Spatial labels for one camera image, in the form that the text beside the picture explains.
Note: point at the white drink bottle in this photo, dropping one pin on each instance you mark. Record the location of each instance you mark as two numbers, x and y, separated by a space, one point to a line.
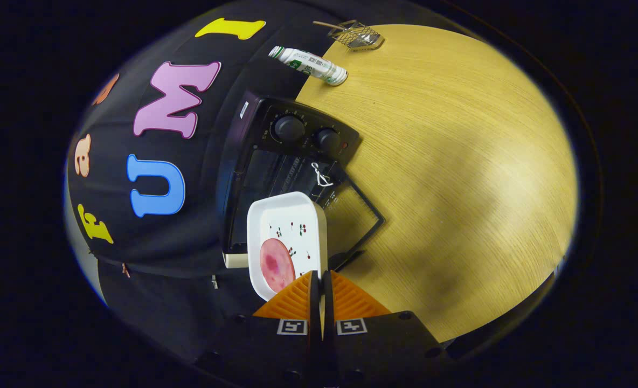
311 64

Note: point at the wooden stick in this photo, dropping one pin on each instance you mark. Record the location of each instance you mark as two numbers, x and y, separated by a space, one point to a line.
327 25

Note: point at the black toaster oven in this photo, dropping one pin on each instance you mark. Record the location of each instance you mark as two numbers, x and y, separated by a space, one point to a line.
297 129

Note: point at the pink ham slice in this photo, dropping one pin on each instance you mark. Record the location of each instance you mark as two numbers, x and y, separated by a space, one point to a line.
276 264

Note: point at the white square plate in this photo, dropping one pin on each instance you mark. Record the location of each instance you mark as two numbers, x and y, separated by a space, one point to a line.
297 210

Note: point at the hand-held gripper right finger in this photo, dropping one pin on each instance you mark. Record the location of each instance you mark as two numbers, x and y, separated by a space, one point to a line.
373 350

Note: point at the pink cloth clip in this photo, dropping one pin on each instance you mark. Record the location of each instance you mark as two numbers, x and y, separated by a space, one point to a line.
126 270

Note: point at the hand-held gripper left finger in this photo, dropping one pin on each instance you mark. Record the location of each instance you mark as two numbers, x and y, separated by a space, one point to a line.
276 350

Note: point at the black backdrop cloth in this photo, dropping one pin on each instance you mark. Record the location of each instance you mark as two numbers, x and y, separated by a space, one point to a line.
189 242

